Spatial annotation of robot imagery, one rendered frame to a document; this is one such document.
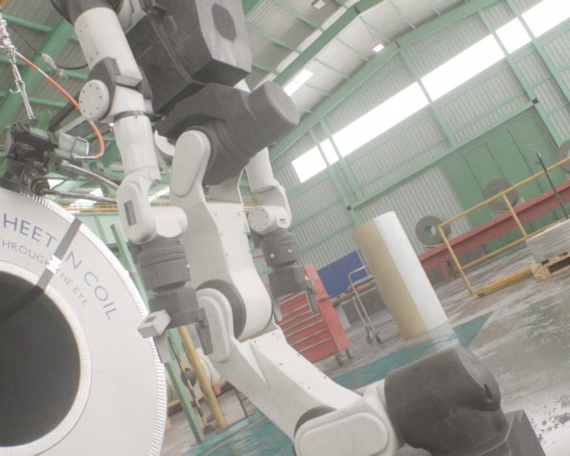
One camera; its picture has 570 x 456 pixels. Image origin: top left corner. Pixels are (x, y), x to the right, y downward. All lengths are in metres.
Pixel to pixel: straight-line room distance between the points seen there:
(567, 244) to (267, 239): 4.56
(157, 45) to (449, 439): 0.97
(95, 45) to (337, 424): 0.86
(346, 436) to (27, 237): 1.21
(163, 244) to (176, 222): 0.06
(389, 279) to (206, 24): 4.91
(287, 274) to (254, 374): 0.32
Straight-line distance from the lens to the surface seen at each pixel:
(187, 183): 1.18
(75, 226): 2.00
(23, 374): 2.06
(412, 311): 5.88
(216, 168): 1.19
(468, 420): 1.02
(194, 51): 1.21
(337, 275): 10.56
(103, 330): 1.88
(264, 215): 1.36
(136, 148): 1.06
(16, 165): 1.85
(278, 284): 1.39
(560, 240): 5.72
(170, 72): 1.22
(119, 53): 1.14
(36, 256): 1.85
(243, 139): 1.15
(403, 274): 5.88
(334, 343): 6.35
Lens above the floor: 0.49
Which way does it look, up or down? 11 degrees up
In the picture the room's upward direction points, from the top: 25 degrees counter-clockwise
